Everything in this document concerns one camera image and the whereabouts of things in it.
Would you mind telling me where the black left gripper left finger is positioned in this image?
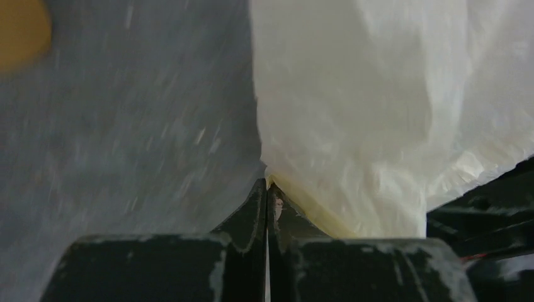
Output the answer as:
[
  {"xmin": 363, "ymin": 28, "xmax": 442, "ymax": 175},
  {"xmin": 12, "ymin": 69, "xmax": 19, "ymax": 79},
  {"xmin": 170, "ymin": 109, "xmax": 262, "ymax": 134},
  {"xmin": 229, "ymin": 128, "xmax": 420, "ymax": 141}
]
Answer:
[{"xmin": 41, "ymin": 179, "xmax": 267, "ymax": 301}]

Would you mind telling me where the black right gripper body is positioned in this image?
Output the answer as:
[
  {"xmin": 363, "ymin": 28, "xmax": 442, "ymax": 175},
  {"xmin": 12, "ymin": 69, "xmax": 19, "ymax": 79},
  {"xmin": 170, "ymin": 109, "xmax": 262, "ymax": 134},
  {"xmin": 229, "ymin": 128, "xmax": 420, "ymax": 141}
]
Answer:
[{"xmin": 465, "ymin": 250, "xmax": 533, "ymax": 302}]

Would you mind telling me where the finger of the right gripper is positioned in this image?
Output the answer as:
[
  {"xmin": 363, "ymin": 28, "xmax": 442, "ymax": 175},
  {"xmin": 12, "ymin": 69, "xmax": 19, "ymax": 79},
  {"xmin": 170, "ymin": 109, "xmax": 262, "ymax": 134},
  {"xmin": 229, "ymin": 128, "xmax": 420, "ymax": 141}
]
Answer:
[{"xmin": 426, "ymin": 159, "xmax": 533, "ymax": 259}]

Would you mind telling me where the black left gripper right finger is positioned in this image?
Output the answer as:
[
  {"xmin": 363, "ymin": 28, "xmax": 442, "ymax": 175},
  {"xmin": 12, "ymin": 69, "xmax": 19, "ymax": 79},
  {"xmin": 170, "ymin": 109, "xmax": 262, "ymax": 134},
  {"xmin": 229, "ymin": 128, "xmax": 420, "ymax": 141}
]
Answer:
[{"xmin": 268, "ymin": 185, "xmax": 476, "ymax": 301}]

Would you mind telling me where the translucent white trash bag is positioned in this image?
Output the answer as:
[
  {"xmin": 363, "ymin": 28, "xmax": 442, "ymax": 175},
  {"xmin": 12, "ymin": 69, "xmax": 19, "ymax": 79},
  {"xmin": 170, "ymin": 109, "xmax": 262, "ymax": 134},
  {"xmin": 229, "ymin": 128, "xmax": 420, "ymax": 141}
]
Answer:
[{"xmin": 250, "ymin": 1, "xmax": 533, "ymax": 238}]

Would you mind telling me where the yellow plastic trash bin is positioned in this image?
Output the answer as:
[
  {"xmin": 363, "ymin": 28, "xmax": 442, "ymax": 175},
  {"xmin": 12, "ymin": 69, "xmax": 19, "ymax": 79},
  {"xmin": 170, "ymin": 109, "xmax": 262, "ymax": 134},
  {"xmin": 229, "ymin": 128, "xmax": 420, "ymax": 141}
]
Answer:
[{"xmin": 1, "ymin": 0, "xmax": 52, "ymax": 74}]

